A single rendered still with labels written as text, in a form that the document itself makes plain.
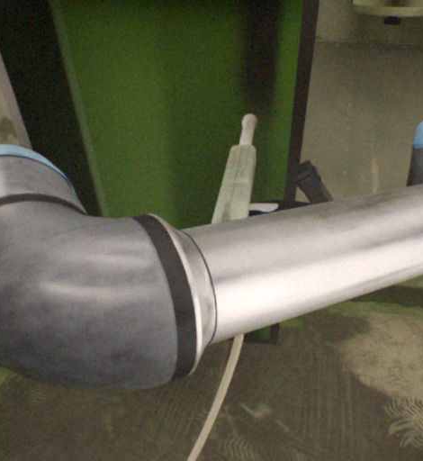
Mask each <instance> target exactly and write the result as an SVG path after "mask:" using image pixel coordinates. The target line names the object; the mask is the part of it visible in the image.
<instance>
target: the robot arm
mask: <svg viewBox="0 0 423 461"><path fill-rule="evenodd" d="M411 147H412V151H411V156H410V163H409V173H408V178H407V184H406V187H402V188H396V189H391V190H386V191H381V192H376V194H367V195H362V196H357V197H351V198H347V199H342V200H336V201H334V200H333V199H332V197H331V196H330V193H329V191H328V189H327V187H325V185H324V184H323V182H322V179H321V176H320V174H319V172H318V170H317V169H316V168H315V167H314V166H313V165H312V164H311V162H310V161H309V160H306V161H303V162H302V163H301V164H300V165H298V166H297V167H295V175H294V180H295V183H296V184H297V186H298V187H299V188H300V189H301V191H303V192H304V193H305V195H306V196H307V198H308V199H309V201H310V203H306V202H298V201H286V200H270V201H263V202H258V203H251V204H250V205H249V217H247V218H240V219H236V220H231V221H221V222H216V223H211V224H206V225H201V227H195V228H191V229H186V230H176V229H174V228H173V227H172V225H170V224H169V223H167V222H166V221H164V220H163V219H161V218H160V217H158V216H157V215H155V214H142V215H136V216H131V217H126V218H115V219H114V218H104V217H94V216H89V215H88V213H86V211H85V209H84V207H83V205H82V204H81V203H80V202H79V200H78V199H77V196H76V192H75V189H74V187H73V186H72V184H71V183H70V181H69V180H68V179H67V178H66V177H65V175H64V174H63V173H62V172H61V171H60V170H59V169H57V168H56V167H55V166H54V165H53V164H52V163H51V162H49V161H48V160H47V159H46V158H44V157H43V156H42V155H40V154H39V153H37V152H35V151H33V150H30V149H26V148H22V147H18V146H14V145H4V144H0V366H1V367H4V368H6V369H9V370H11V371H14V372H16V374H19V375H23V376H25V377H28V378H31V379H32V380H36V381H40V382H43V383H47V384H55V385H59V387H63V388H67V389H76V390H85V391H95V392H122V391H136V390H140V389H146V388H151V387H155V386H158V385H161V384H166V383H169V382H172V381H175V380H177V379H180V378H183V377H186V376H188V375H190V374H191V373H192V372H193V371H194V369H195V368H196V366H198V363H199V361H200V359H201V356H202V354H203V350H204V348H205V346H207V345H210V344H214V343H217V342H220V341H223V340H225V339H231V338H234V337H237V335H239V334H242V333H246V332H249V331H251V330H257V329H261V328H264V327H266V326H269V325H272V324H276V323H278V322H281V321H284V320H286V319H289V318H292V317H295V316H298V315H302V314H304V313H308V312H313V311H316V310H318V309H321V308H325V307H328V305H331V304H333V303H339V302H343V301H345V300H348V299H351V298H354V297H357V296H360V295H363V294H368V293H371V291H374V290H377V289H380V288H383V287H386V286H389V285H395V284H397V283H400V282H403V281H406V280H409V279H411V278H415V276H420V275H423V122H422V123H421V124H420V125H419V126H418V127H417V129H416V131H415V136H414V141H413V142H412V143H411Z"/></svg>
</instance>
